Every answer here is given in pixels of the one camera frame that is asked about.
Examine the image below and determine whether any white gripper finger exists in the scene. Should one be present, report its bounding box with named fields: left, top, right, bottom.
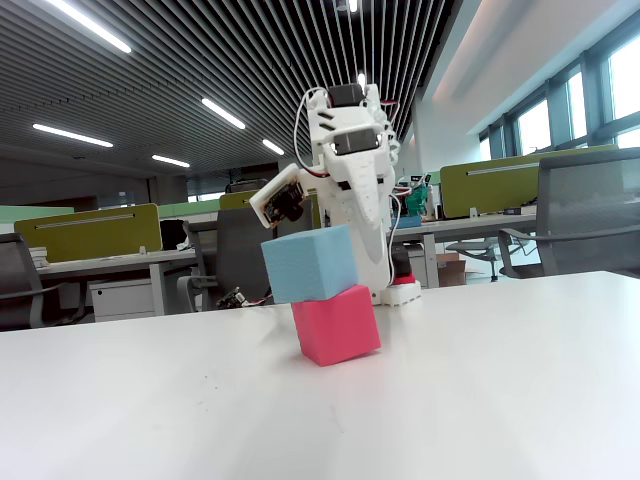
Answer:
left=356, top=218, right=396, bottom=292
left=343, top=148, right=388, bottom=226

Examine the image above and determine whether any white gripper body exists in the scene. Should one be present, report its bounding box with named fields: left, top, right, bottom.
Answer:
left=307, top=104, right=390, bottom=182

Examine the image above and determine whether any blue foam cube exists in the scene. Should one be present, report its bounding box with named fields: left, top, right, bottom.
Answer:
left=260, top=223, right=361, bottom=305

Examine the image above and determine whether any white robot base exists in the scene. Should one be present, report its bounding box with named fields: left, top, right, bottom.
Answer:
left=368, top=272, right=424, bottom=309

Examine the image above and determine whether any red foam cube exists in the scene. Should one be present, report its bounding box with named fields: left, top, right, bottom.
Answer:
left=291, top=283, right=383, bottom=369

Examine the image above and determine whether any green desk gadget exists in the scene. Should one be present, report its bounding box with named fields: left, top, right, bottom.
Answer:
left=403, top=180, right=432, bottom=217

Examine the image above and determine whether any brown cardboard box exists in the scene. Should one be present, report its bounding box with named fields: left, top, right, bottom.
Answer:
left=436, top=252, right=469, bottom=288

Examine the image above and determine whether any white office desk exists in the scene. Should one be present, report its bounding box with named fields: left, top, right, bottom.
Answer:
left=388, top=213, right=540, bottom=289
left=35, top=248, right=201, bottom=317

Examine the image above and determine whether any grey mesh office chair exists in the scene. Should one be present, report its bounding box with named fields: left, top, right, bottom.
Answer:
left=0, top=231, right=87, bottom=332
left=176, top=206, right=321, bottom=313
left=498, top=146, right=640, bottom=281

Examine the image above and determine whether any small black circuit board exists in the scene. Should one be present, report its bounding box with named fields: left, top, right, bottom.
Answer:
left=216, top=287, right=247, bottom=310

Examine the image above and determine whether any black bag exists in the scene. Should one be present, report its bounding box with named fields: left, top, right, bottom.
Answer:
left=159, top=219, right=192, bottom=252

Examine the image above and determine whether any white drawer cabinet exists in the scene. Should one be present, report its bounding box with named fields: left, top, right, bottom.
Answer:
left=88, top=278, right=154, bottom=323

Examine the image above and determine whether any white camera cable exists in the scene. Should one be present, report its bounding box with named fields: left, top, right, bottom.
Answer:
left=293, top=87, right=331, bottom=177

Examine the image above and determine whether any white spiral cable wrap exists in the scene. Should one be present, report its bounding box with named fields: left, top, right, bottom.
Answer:
left=367, top=97, right=403, bottom=164

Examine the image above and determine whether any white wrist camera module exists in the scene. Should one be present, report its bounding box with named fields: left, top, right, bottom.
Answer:
left=248, top=163, right=308, bottom=231

